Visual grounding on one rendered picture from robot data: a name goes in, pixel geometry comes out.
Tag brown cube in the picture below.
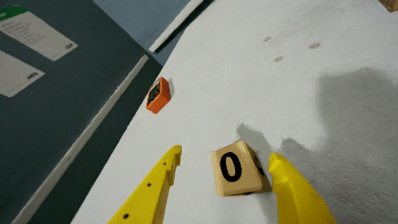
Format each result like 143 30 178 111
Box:
210 141 272 197

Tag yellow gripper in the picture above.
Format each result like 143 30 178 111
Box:
107 145 337 224

